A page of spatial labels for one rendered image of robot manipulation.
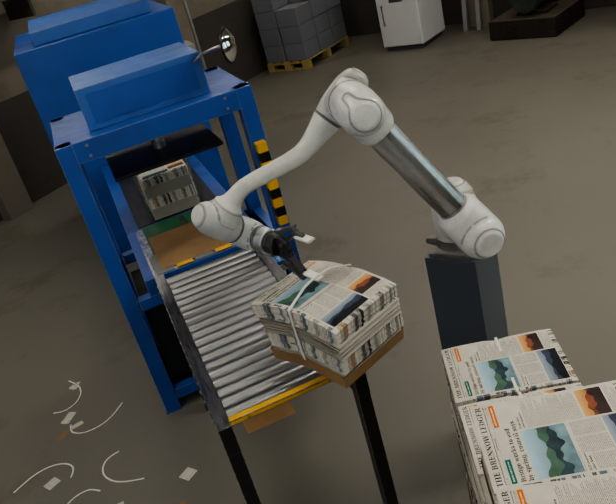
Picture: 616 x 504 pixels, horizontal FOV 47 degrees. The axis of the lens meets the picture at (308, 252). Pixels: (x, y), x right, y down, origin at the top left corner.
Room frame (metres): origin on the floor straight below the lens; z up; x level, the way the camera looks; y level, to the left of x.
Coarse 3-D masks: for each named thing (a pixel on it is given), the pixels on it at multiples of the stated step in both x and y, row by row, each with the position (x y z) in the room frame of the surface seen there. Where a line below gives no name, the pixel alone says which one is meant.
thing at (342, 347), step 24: (336, 288) 1.93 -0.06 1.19; (360, 288) 1.90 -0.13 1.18; (384, 288) 1.88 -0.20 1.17; (312, 312) 1.83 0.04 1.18; (336, 312) 1.81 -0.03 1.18; (360, 312) 1.79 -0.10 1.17; (384, 312) 1.85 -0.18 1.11; (312, 336) 1.81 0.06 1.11; (336, 336) 1.72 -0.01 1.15; (360, 336) 1.78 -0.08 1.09; (384, 336) 1.85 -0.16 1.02; (336, 360) 1.76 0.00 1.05; (360, 360) 1.78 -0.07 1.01
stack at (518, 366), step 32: (448, 352) 1.94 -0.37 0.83; (480, 352) 1.89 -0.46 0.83; (512, 352) 1.84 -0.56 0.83; (544, 352) 1.80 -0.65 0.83; (448, 384) 1.88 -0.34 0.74; (480, 384) 1.73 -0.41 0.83; (512, 384) 1.70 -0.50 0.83; (544, 384) 1.66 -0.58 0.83; (576, 384) 1.62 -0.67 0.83; (480, 448) 1.47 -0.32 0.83; (480, 480) 1.39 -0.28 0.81
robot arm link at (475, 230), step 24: (336, 96) 2.09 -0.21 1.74; (360, 96) 2.01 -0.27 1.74; (336, 120) 2.08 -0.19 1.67; (360, 120) 1.98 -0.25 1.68; (384, 120) 2.02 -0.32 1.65; (384, 144) 2.04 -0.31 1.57; (408, 144) 2.06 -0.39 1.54; (408, 168) 2.05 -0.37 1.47; (432, 168) 2.07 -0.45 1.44; (432, 192) 2.05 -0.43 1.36; (456, 192) 2.08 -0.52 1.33; (456, 216) 2.05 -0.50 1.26; (480, 216) 2.04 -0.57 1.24; (456, 240) 2.05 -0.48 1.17; (480, 240) 1.99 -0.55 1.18; (504, 240) 2.01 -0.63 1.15
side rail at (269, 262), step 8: (264, 256) 3.08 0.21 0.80; (264, 264) 3.02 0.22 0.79; (272, 264) 2.97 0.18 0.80; (272, 272) 2.89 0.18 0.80; (280, 272) 2.87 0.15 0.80; (280, 280) 2.80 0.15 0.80; (360, 376) 2.02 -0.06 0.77; (352, 384) 2.04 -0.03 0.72; (360, 384) 2.01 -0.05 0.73; (368, 384) 2.02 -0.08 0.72; (360, 392) 2.01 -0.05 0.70; (368, 392) 2.02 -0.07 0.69
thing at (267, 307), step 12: (312, 264) 2.15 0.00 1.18; (324, 264) 2.11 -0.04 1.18; (336, 264) 2.08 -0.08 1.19; (288, 276) 2.13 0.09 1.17; (276, 288) 2.07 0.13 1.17; (288, 288) 2.03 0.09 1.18; (300, 288) 2.00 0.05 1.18; (264, 300) 2.01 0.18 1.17; (276, 300) 1.97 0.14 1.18; (288, 300) 1.94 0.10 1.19; (264, 312) 1.99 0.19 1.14; (276, 312) 1.93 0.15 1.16; (264, 324) 2.01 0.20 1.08; (276, 324) 1.95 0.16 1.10; (276, 336) 1.98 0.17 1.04; (288, 336) 1.92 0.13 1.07; (276, 348) 2.00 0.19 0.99; (288, 348) 1.94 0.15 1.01
